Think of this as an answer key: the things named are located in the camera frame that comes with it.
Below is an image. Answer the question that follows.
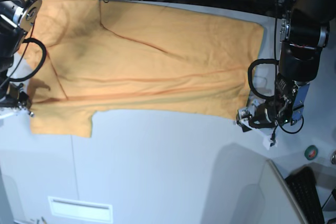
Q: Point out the green tape roll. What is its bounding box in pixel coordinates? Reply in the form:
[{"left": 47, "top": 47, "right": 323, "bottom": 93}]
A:
[{"left": 304, "top": 145, "right": 319, "bottom": 161}]

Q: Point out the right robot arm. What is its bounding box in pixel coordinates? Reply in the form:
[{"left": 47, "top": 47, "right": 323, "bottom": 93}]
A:
[{"left": 1, "top": 0, "right": 47, "bottom": 118}]

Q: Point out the black keyboard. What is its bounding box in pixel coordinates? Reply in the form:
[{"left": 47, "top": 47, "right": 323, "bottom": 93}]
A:
[{"left": 285, "top": 166, "right": 324, "bottom": 224}]

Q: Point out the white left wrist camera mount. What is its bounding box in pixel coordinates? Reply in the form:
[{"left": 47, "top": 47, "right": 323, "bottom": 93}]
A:
[{"left": 234, "top": 119, "right": 278, "bottom": 150}]

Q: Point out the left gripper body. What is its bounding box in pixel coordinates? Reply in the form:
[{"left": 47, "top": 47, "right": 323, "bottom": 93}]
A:
[{"left": 248, "top": 101, "right": 291, "bottom": 129}]

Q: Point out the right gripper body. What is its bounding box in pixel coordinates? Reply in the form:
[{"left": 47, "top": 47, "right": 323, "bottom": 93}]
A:
[{"left": 1, "top": 83, "right": 30, "bottom": 111}]

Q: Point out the orange t-shirt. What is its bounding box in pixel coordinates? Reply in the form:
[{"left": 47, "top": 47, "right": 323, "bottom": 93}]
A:
[{"left": 28, "top": 0, "right": 264, "bottom": 137}]

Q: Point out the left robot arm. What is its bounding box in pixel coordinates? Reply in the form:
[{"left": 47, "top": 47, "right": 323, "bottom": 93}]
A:
[{"left": 236, "top": 0, "right": 335, "bottom": 132}]

